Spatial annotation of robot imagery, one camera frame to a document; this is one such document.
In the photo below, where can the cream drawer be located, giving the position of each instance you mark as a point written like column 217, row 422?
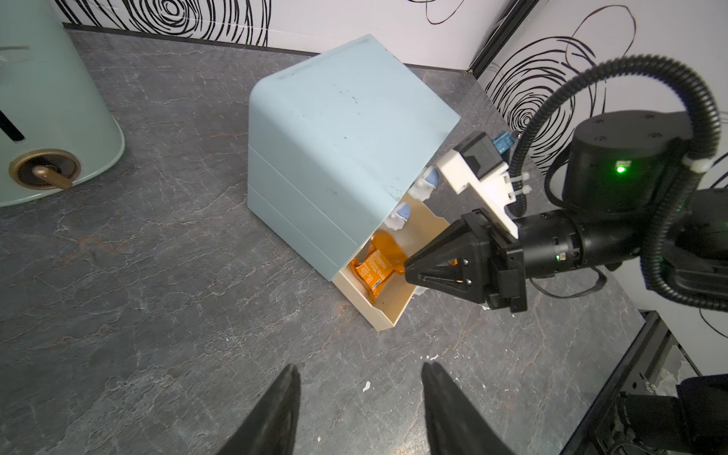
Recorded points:
column 398, row 218
column 384, row 312
column 423, row 188

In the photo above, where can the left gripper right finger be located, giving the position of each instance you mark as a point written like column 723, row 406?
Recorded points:
column 454, row 425

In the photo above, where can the mint green toaster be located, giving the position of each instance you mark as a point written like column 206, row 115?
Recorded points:
column 56, row 130

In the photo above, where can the orange cookie packet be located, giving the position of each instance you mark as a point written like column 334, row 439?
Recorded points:
column 384, row 258

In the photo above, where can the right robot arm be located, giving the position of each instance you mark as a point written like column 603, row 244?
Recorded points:
column 631, row 191

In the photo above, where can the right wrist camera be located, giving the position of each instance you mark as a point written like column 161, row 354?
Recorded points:
column 476, row 163

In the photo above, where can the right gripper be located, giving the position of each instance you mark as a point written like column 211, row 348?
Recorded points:
column 491, row 260

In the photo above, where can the blue cream drawer cabinet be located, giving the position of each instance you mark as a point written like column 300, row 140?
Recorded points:
column 334, row 143

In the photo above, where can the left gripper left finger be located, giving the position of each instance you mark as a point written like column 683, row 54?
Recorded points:
column 271, row 427

